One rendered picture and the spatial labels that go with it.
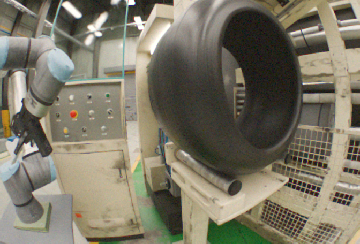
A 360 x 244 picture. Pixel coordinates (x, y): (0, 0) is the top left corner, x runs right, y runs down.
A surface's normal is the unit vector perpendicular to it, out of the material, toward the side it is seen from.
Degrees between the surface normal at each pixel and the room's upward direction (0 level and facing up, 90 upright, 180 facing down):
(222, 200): 0
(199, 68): 90
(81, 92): 90
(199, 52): 89
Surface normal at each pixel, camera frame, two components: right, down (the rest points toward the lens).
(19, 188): 0.94, -0.07
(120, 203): 0.40, 0.04
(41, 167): 0.85, -0.40
